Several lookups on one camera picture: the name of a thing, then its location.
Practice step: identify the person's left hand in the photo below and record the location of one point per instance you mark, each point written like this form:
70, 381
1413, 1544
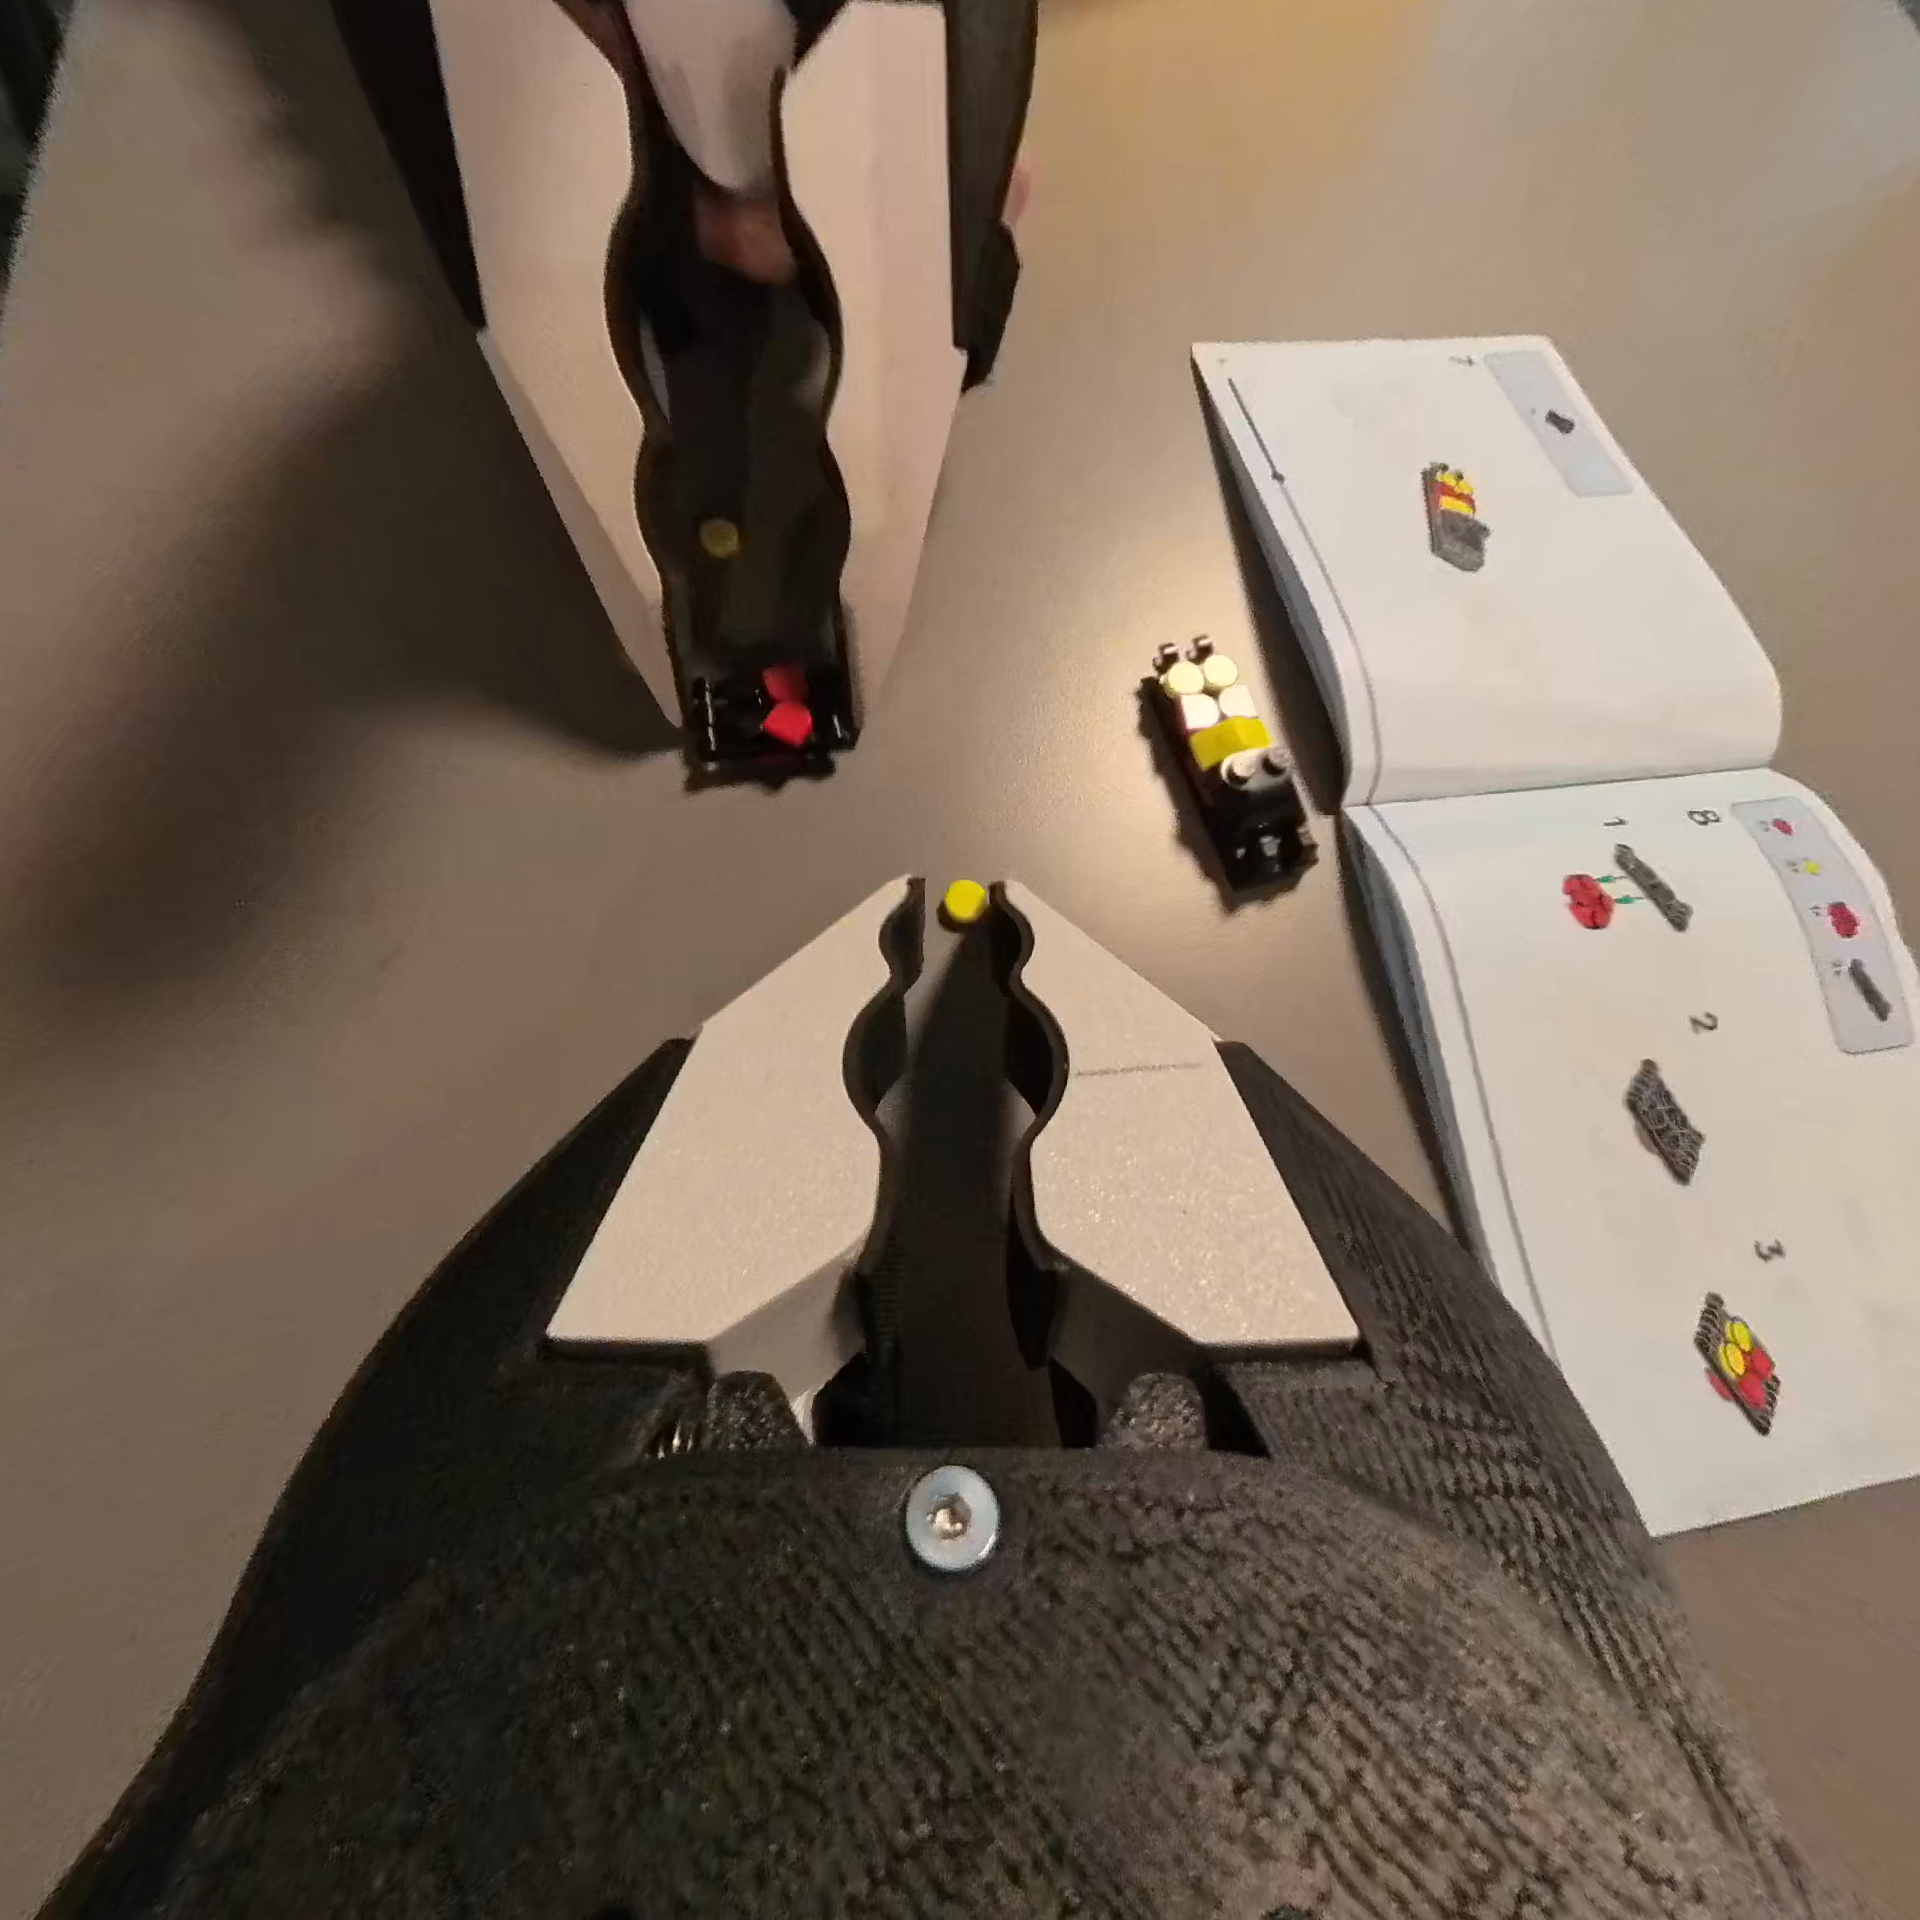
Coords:
750, 241

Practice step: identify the black yellow red lego model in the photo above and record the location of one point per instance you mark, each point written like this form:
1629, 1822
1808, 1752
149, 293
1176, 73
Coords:
1244, 810

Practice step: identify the yellow round lego piece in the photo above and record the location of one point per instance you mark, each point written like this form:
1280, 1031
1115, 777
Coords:
966, 902
721, 538

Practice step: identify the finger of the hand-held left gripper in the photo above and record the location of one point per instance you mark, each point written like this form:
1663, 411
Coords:
548, 270
902, 301

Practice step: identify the black lego plate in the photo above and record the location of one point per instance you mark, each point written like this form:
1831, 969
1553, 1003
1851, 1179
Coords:
721, 723

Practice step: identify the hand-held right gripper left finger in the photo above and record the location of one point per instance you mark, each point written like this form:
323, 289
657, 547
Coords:
721, 1200

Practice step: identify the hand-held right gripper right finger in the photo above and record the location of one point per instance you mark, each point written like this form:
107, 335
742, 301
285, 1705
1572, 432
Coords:
1200, 1200

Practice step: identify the white instruction booklet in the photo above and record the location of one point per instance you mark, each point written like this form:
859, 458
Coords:
1500, 630

